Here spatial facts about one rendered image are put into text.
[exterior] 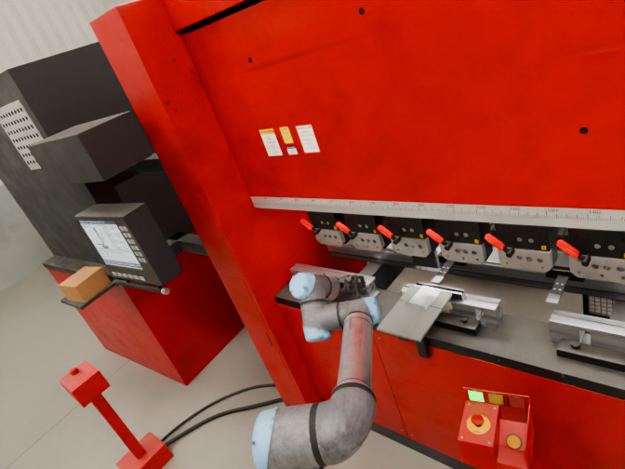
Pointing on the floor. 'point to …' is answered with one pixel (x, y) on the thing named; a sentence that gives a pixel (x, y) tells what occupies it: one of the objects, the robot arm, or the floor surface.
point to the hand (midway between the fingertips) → (363, 292)
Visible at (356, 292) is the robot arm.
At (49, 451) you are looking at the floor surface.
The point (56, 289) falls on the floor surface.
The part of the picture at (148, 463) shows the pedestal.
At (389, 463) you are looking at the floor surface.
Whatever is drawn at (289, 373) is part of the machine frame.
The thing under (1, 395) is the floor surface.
